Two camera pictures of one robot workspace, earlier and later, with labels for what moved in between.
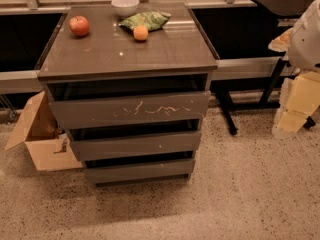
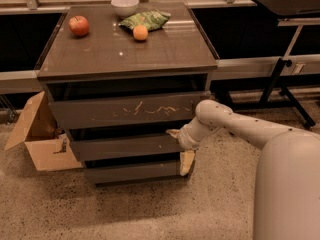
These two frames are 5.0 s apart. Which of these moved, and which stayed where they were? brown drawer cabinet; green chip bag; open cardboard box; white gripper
Moved: white gripper
Stayed: green chip bag; open cardboard box; brown drawer cabinet
